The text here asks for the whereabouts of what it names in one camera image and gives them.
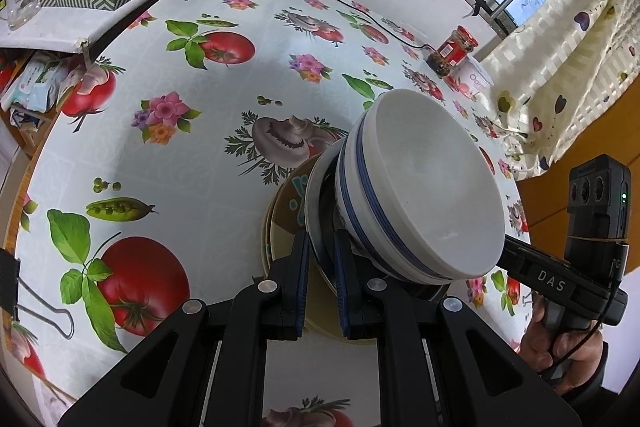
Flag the red-lidded chili sauce jar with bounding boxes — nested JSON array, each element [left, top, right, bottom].
[[426, 25, 478, 78]]

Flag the person's right hand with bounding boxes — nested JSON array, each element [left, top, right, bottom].
[[520, 294, 610, 395]]

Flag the floral vegetable print tablecloth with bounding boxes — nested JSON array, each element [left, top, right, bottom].
[[12, 0, 531, 427]]

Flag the white board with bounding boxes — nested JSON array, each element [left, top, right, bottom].
[[0, 0, 151, 54]]

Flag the white yogurt tub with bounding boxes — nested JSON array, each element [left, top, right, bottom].
[[452, 57, 496, 102]]

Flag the black power cable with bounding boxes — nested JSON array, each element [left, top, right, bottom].
[[277, 0, 441, 58]]

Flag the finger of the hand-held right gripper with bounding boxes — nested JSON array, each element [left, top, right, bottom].
[[499, 233, 538, 280]]

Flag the brown plate with blue emblem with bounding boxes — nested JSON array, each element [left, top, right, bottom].
[[272, 154, 326, 258], [261, 151, 386, 344]]

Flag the black binder clip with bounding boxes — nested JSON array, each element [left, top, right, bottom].
[[0, 249, 76, 340]]

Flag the cream heart-print curtain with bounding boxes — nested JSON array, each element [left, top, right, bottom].
[[472, 0, 640, 180]]

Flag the wooden cabinet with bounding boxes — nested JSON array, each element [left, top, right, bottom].
[[515, 82, 640, 228]]

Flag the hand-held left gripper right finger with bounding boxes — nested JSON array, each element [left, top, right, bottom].
[[334, 229, 583, 427]]

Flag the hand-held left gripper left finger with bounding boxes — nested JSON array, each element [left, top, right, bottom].
[[57, 232, 312, 427]]

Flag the small white blue-striped bowl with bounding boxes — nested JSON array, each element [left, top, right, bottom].
[[362, 88, 506, 283]]

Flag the blue white tissue pack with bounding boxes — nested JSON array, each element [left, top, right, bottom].
[[0, 57, 71, 112]]

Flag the large white blue-striped bowl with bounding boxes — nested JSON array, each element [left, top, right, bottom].
[[335, 104, 481, 286]]

